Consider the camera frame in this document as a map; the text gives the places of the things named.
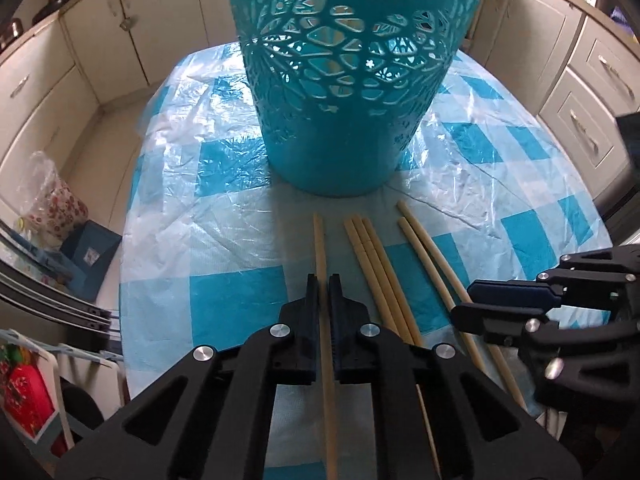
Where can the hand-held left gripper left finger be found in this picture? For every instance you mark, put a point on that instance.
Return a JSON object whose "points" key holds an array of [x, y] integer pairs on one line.
{"points": [[312, 320]]}

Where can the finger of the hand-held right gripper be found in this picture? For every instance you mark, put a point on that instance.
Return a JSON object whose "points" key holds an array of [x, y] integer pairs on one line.
{"points": [[505, 294], [490, 322]]}

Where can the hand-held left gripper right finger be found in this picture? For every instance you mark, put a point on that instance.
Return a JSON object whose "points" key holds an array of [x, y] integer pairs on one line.
{"points": [[336, 320]]}

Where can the pile of beige chopsticks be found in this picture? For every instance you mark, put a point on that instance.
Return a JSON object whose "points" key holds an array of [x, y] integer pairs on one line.
{"points": [[380, 280]]}

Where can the long beige chopstick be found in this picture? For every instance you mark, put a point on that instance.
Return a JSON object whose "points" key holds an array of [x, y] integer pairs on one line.
{"points": [[320, 250]]}

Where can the teal cutout plastic basket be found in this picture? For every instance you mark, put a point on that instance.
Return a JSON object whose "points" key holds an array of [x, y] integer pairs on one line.
{"points": [[340, 160]]}

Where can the blue checked tablecloth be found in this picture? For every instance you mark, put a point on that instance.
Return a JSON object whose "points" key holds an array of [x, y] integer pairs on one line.
{"points": [[240, 305]]}

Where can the cream corner cabinet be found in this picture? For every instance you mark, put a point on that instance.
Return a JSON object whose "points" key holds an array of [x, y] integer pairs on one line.
{"points": [[530, 50]]}

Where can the clear plastic table cover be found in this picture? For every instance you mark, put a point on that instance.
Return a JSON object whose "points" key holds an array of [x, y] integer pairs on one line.
{"points": [[200, 135]]}

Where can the blue storage box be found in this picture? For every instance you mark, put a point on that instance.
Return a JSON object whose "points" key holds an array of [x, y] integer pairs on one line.
{"points": [[95, 255]]}

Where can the dark round object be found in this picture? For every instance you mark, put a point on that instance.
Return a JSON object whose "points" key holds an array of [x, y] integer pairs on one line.
{"points": [[82, 410]]}

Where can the floral item in plastic bag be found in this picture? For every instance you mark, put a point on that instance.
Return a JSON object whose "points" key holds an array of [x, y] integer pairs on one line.
{"points": [[55, 210]]}

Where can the red printed cloth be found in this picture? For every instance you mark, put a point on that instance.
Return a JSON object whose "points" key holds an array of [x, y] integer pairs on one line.
{"points": [[25, 390]]}

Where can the cream door cabinet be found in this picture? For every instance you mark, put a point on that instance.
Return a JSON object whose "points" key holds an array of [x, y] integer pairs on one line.
{"points": [[165, 35]]}

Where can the cream drawer cabinet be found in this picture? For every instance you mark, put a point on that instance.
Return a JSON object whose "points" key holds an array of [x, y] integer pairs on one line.
{"points": [[45, 110]]}

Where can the metal pot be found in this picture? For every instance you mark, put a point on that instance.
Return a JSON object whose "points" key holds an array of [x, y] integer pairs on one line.
{"points": [[12, 32]]}

